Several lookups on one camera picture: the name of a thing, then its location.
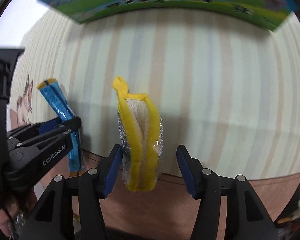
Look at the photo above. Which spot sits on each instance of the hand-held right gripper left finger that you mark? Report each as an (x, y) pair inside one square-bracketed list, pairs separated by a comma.
[(112, 172)]

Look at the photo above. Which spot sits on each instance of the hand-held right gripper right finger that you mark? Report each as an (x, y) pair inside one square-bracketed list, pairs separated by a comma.
[(187, 172)]

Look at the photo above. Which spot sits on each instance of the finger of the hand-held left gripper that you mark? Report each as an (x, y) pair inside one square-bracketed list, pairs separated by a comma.
[(48, 126), (70, 126)]

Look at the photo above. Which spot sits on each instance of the blue foil packet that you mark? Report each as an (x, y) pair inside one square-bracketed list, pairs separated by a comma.
[(56, 100)]

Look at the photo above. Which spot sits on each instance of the yellow sponge pack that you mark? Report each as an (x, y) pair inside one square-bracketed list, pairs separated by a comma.
[(140, 115)]

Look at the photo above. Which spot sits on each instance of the printed cardboard box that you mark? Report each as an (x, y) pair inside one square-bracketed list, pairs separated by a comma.
[(140, 7)]

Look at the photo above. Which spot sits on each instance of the person's left hand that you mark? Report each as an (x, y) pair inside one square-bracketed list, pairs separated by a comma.
[(5, 220)]

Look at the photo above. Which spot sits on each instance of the striped cat tablecloth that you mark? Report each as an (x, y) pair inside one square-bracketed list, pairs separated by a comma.
[(215, 92)]

